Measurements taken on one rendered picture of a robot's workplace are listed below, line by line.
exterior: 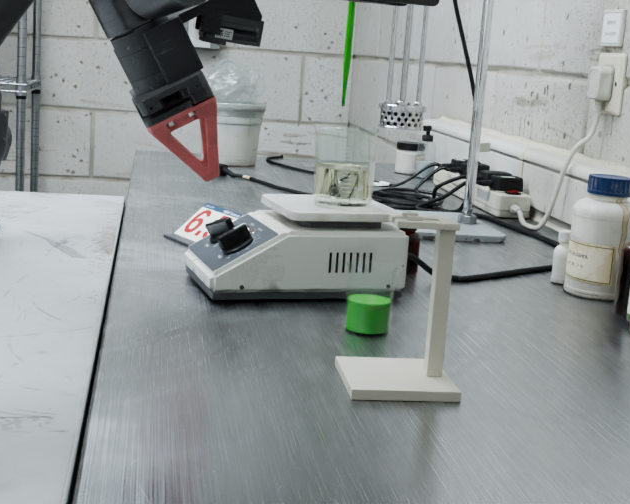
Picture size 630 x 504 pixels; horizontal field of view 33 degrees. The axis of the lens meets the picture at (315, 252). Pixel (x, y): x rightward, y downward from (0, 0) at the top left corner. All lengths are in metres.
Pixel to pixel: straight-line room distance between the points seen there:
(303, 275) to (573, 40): 0.84
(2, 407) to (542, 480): 0.34
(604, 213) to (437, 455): 0.53
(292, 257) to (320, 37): 2.54
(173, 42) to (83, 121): 2.54
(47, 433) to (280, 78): 2.89
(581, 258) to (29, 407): 0.65
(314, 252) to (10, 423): 0.42
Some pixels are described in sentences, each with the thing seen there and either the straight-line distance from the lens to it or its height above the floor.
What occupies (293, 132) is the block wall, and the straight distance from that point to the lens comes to 3.52.
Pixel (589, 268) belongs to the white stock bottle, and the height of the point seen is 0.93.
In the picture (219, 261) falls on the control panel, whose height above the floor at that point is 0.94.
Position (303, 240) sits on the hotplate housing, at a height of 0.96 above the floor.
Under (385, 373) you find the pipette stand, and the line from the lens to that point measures 0.79.
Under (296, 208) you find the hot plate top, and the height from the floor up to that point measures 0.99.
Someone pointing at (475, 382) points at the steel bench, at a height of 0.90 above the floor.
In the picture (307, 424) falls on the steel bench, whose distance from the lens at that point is 0.70.
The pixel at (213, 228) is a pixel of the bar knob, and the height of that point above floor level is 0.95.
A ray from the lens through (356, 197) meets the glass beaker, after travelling 1.04.
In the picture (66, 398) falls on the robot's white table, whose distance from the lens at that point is 0.73.
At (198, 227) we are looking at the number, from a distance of 1.30.
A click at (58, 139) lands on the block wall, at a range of 3.50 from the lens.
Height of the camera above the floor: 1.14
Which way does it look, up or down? 11 degrees down
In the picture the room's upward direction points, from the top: 4 degrees clockwise
